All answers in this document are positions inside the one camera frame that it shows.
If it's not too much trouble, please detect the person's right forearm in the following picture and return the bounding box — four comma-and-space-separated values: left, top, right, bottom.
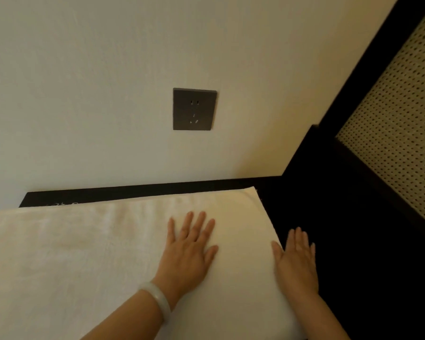
287, 291, 351, 340

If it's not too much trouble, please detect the person's left hand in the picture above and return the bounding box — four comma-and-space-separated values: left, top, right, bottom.
152, 211, 219, 303

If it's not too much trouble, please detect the white towel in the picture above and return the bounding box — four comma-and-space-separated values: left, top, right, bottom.
0, 186, 307, 340

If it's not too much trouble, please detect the pale jade bangle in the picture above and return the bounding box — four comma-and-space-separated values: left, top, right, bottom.
138, 282, 172, 323

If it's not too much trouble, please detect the black wooden furniture frame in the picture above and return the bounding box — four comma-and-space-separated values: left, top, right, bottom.
281, 0, 425, 252

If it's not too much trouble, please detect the person's right hand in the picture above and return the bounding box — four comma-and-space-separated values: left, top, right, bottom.
271, 227, 319, 298

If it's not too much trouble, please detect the person's left forearm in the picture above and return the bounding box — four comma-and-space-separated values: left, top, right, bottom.
80, 280, 180, 340

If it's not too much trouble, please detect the dark grey wall socket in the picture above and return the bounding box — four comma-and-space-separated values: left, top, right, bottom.
172, 88, 218, 132

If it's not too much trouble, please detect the woven cane panel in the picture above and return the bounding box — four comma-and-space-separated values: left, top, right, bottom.
335, 0, 425, 233

